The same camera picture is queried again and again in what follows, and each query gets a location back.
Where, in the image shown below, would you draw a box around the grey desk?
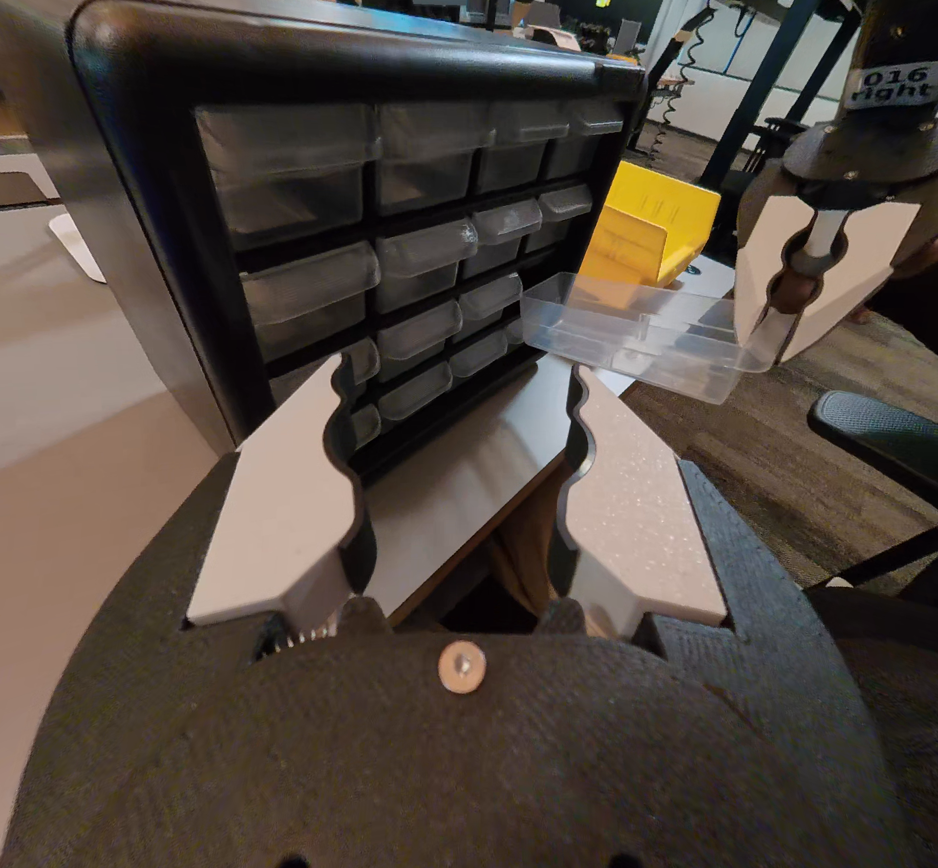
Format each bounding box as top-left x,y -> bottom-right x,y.
0,131 -> 734,810

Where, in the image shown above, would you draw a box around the white metal stand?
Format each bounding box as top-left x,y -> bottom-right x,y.
47,212 -> 107,284

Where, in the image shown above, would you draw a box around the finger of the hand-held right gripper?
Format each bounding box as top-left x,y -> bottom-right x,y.
777,202 -> 923,365
735,195 -> 818,348

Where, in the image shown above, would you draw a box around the person's right hand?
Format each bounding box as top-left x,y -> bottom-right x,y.
890,238 -> 938,281

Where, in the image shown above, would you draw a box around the black frame table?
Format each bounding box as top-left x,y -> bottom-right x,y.
696,0 -> 891,187

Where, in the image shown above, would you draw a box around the black drawer cabinet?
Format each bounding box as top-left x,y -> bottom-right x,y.
0,0 -> 649,484

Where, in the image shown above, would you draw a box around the black mesh office chair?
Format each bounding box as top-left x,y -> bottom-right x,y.
802,390 -> 938,664

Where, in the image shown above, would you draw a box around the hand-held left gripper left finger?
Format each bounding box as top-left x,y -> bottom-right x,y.
185,353 -> 378,634

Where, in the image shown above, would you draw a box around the rows of clear cabinet drawers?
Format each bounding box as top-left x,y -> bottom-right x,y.
194,100 -> 625,447

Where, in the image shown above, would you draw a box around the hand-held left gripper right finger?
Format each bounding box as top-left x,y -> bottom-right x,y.
554,364 -> 728,640

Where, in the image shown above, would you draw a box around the yellow plastic bin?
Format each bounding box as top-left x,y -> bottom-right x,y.
579,160 -> 723,290

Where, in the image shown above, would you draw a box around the clear plastic drawer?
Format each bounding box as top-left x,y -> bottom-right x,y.
520,270 -> 776,406

